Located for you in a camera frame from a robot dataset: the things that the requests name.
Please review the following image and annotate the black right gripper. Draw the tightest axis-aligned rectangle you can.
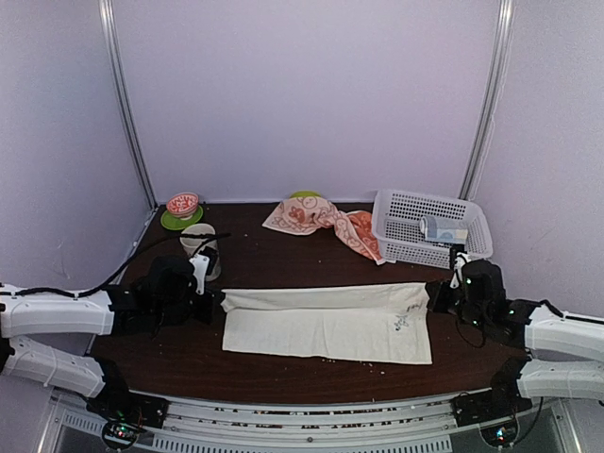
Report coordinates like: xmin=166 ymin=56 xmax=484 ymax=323
xmin=427 ymin=279 xmax=488 ymax=333

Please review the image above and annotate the white towel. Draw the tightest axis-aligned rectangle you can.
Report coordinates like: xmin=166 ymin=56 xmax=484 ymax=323
xmin=222 ymin=283 xmax=432 ymax=365

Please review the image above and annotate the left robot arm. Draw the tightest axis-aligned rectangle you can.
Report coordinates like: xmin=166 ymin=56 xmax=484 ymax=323
xmin=1 ymin=255 xmax=217 ymax=428

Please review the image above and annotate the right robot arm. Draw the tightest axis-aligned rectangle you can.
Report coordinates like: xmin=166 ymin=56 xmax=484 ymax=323
xmin=426 ymin=258 xmax=603 ymax=427

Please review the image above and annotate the white ceramic mug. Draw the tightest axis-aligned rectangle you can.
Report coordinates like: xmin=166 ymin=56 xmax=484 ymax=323
xmin=180 ymin=224 xmax=222 ymax=282

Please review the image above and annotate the rolled grey blue towel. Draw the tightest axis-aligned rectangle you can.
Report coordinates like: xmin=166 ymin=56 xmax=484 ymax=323
xmin=419 ymin=215 xmax=469 ymax=244

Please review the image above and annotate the white plastic basket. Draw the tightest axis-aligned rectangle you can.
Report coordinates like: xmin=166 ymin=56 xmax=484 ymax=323
xmin=372 ymin=190 xmax=493 ymax=269

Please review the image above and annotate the green saucer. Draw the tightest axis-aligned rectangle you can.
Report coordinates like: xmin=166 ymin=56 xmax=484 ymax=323
xmin=160 ymin=205 xmax=204 ymax=231

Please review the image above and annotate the red patterned bowl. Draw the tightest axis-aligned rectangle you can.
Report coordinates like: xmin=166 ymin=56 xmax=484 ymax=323
xmin=166 ymin=193 xmax=199 ymax=220

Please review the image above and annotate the orange patterned towel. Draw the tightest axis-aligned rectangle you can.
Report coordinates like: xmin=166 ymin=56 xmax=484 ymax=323
xmin=262 ymin=196 xmax=386 ymax=265

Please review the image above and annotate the green bowl behind towel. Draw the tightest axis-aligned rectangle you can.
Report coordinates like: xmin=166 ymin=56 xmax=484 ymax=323
xmin=290 ymin=191 xmax=322 ymax=199

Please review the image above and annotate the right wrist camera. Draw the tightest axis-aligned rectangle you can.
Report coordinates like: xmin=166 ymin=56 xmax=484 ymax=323
xmin=449 ymin=244 xmax=470 ymax=289

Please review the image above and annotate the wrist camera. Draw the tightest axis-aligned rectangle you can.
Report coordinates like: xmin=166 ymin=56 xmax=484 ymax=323
xmin=449 ymin=244 xmax=470 ymax=289
xmin=189 ymin=246 xmax=219 ymax=295

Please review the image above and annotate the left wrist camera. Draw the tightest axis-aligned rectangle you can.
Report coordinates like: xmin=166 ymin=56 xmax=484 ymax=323
xmin=189 ymin=246 xmax=219 ymax=295

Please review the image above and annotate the right aluminium frame post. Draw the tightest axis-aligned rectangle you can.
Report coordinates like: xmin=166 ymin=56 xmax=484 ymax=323
xmin=459 ymin=0 xmax=515 ymax=200

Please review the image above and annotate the aluminium frame post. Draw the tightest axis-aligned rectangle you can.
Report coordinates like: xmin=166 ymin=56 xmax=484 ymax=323
xmin=98 ymin=0 xmax=159 ymax=210
xmin=459 ymin=0 xmax=515 ymax=200

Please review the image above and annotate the left aluminium frame post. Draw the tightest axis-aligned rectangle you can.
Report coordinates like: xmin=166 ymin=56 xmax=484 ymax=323
xmin=98 ymin=0 xmax=159 ymax=210

